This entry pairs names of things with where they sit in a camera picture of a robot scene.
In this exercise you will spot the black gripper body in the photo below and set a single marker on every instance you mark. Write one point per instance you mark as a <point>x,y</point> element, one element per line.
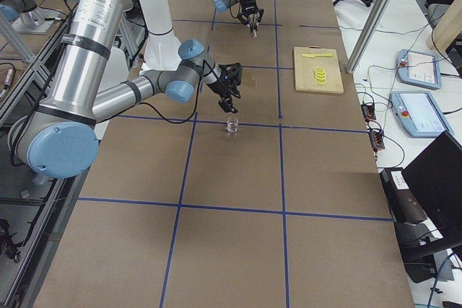
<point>247,2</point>
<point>219,88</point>

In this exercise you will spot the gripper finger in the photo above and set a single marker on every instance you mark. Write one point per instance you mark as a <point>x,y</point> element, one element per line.
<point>227,106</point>
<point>253,23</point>

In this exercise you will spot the steel jigger measuring cup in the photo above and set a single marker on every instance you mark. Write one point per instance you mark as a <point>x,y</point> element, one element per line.
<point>254,30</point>

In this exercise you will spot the clear glass cup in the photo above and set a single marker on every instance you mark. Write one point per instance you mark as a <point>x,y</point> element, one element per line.
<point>232,125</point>

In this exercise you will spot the bamboo cutting board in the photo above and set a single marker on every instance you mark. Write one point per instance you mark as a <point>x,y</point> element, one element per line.
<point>304,74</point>

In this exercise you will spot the yellow plastic knife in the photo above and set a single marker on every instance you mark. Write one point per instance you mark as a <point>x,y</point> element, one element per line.
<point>317,55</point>

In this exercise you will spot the far teach pendant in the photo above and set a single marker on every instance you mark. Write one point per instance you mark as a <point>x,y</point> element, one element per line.
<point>419,69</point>

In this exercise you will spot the teach pendant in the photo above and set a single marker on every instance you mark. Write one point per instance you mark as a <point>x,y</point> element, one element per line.
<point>419,69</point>
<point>419,114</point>

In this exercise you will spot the near teach pendant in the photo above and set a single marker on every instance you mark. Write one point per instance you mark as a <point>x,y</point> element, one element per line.
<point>419,114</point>

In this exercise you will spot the black box device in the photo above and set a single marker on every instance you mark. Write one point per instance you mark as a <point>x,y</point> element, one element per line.
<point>402,202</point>

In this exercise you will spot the black monitor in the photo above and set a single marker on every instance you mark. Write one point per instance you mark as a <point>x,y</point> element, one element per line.
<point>434,178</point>

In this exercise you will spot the aluminium frame post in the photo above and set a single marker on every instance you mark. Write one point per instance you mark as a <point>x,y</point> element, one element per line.
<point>366,35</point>

